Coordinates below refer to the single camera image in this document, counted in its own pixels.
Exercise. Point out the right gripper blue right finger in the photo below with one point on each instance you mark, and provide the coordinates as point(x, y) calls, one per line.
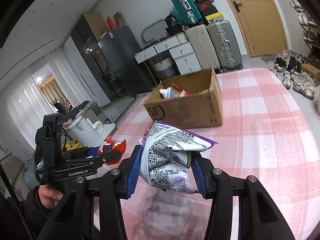
point(199, 172)

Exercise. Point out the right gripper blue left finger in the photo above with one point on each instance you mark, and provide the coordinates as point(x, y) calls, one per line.
point(133, 170)

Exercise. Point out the red snack bag black circle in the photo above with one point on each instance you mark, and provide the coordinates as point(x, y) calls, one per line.
point(112, 150)

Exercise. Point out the white purple snack bag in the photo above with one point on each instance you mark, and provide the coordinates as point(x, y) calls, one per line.
point(166, 156)

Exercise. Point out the person's left hand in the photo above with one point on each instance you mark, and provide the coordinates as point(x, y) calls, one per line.
point(48, 195)

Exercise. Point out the white trash bin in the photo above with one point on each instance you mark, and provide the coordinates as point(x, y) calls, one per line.
point(85, 131)

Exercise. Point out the brown SF cardboard box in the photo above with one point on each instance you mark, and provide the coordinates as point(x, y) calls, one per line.
point(201, 108)

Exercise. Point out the pink checkered tablecloth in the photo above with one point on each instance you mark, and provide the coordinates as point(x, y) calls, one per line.
point(264, 134)

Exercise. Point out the striped laundry basket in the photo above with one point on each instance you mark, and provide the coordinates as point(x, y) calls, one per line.
point(165, 69)

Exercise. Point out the white drawer desk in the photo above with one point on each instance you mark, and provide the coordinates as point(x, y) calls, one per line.
point(180, 51)

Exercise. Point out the silver suitcase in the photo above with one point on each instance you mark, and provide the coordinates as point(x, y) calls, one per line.
point(226, 45)

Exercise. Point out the dark grey refrigerator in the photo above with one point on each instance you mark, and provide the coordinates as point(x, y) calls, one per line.
point(119, 47)

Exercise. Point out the beige suitcase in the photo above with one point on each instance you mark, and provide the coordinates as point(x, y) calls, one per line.
point(202, 45)

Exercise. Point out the pile of shoes on floor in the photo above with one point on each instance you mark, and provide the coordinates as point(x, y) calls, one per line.
point(290, 67)

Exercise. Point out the oval mirror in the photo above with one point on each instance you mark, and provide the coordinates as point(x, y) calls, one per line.
point(154, 32)

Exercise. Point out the small cardboard box on floor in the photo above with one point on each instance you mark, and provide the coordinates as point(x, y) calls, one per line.
point(312, 71)

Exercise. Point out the stacked shoe boxes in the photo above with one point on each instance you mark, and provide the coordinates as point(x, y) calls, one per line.
point(208, 11)

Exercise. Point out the wooden door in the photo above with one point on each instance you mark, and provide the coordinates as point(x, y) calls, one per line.
point(260, 25)

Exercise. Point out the teal suitcase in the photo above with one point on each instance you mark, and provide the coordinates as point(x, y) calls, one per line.
point(188, 11)

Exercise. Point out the shoe rack with shoes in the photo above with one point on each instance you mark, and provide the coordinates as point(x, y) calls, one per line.
point(310, 30)

